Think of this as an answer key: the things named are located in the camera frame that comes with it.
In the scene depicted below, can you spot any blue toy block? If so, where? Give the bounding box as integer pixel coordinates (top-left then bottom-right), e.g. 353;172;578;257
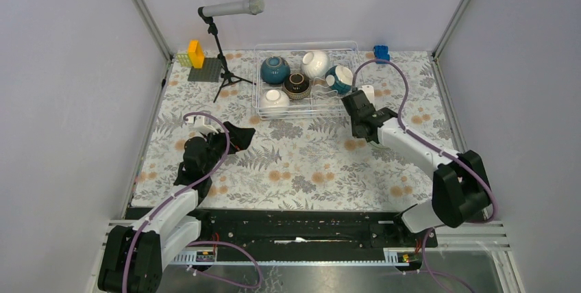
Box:
373;44;391;61

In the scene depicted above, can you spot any pale green ceramic bowl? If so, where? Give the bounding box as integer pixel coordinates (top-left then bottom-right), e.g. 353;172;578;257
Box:
369;141;388;150

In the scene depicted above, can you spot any grey toy baseplate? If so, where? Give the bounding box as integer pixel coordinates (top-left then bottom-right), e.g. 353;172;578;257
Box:
187;58;223;83

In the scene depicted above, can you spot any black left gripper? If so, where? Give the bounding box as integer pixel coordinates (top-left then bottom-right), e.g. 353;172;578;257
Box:
200;121;255;175

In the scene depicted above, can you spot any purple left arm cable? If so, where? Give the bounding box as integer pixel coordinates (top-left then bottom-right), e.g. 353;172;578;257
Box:
121;112;265;293

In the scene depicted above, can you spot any grey microphone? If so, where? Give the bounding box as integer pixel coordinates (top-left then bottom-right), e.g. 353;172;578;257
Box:
198;0;265;17

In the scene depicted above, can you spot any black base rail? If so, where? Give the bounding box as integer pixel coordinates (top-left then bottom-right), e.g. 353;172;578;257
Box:
189;208;438;263

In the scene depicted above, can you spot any white ribbed bowl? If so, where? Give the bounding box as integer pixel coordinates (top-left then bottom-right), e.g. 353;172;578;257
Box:
301;50;331;79
258;89;290;119

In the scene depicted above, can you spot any white ribbed bowl front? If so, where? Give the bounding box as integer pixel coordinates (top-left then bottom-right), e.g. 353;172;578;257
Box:
258;89;290;119

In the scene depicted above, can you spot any teal bowl white interior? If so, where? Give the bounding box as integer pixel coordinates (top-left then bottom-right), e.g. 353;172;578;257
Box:
325;65;353;95

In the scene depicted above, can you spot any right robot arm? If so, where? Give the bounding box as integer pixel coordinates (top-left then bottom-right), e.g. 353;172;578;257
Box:
342;90;495;246

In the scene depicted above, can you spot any dark blue ceramic bowl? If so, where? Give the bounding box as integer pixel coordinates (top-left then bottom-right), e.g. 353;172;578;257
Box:
260;56;291;85

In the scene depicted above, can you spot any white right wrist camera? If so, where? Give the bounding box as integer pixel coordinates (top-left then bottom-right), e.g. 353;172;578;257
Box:
360;85;375;104

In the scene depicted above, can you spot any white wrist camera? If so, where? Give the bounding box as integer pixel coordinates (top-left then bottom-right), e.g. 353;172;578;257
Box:
184;115;220;136
360;85;375;104

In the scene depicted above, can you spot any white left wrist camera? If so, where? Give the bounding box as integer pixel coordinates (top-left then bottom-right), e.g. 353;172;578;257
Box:
184;115;220;136

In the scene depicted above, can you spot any black microphone tripod stand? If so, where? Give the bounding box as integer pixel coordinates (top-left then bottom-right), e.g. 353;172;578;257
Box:
199;12;255;103

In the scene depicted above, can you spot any orange toy block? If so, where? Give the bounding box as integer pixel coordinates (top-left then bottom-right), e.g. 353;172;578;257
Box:
187;40;206;69

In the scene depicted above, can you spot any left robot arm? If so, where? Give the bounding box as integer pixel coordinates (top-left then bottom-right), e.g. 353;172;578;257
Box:
97;122;256;292

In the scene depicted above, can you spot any yellow-green toy block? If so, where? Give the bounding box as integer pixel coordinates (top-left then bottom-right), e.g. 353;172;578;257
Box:
175;53;193;68

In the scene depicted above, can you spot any dark brown patterned bowl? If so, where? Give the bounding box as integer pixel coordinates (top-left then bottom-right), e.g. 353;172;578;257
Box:
282;73;311;100

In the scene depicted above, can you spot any floral patterned table mat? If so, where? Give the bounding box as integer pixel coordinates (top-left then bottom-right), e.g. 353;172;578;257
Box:
131;50;472;214

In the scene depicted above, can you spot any white wire dish rack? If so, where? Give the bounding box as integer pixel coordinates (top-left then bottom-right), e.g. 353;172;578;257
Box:
252;40;360;120

